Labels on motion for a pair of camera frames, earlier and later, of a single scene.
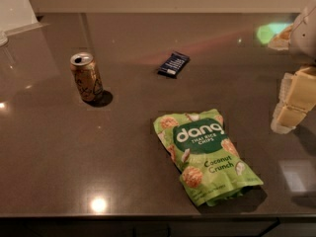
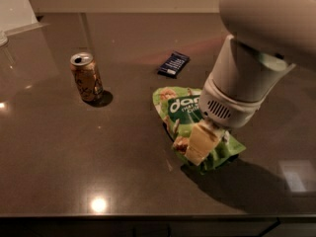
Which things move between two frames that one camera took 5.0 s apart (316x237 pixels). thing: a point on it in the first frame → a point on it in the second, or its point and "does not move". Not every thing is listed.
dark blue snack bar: x=174 y=64 does not move
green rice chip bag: x=212 y=170 → x=179 y=112
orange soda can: x=88 y=75 does not move
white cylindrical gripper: x=304 y=34 → x=228 y=110
